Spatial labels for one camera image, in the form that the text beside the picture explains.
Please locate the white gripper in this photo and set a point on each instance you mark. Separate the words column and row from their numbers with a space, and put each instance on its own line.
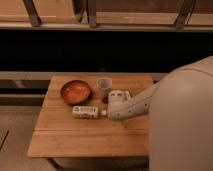
column 118, row 97

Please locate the translucent ceramic cup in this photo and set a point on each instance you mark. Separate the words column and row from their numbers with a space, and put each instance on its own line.
column 104, row 86

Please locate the wooden table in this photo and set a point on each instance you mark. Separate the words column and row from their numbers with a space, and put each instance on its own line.
column 58, row 134

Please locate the red-orange bowl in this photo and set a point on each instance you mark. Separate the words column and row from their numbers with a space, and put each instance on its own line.
column 75, row 92

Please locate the white plastic bottle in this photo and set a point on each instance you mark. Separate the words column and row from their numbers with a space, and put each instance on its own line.
column 87, row 112

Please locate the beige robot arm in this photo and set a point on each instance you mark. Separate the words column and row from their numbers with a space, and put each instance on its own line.
column 180, row 107

